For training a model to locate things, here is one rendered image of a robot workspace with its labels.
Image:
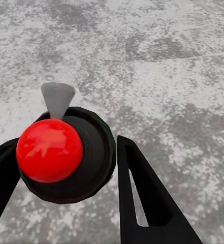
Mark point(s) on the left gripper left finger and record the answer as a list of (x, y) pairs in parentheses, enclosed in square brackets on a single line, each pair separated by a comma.
[(9, 171)]

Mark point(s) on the insectifuge atomizer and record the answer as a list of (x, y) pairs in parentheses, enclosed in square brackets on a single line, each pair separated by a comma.
[(69, 153)]

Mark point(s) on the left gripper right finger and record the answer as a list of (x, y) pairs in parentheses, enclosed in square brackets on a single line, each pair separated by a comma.
[(167, 224)]

